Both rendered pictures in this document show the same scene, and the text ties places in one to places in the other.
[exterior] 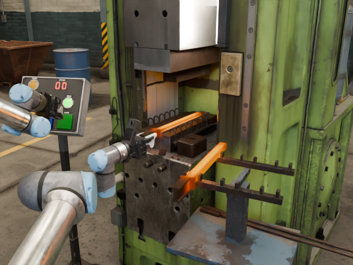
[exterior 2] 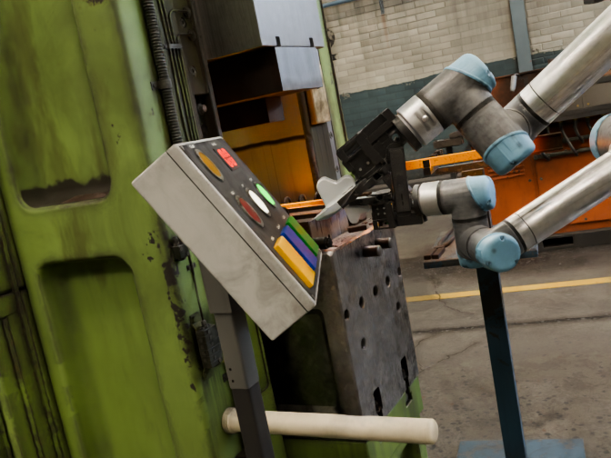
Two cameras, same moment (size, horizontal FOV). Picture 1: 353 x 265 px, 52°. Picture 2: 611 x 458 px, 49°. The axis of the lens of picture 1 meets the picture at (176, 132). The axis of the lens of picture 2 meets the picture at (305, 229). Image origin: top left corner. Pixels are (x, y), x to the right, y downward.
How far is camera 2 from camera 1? 2.46 m
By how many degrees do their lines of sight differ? 93
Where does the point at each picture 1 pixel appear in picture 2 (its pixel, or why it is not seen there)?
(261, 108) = (338, 134)
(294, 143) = not seen: hidden behind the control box
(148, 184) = (370, 299)
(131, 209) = (364, 387)
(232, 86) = (325, 108)
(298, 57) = not seen: hidden behind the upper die
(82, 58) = not seen: outside the picture
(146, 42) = (290, 35)
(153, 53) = (301, 54)
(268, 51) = (326, 58)
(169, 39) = (313, 28)
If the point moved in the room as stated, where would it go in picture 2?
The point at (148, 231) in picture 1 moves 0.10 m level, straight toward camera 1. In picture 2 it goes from (386, 399) to (425, 388)
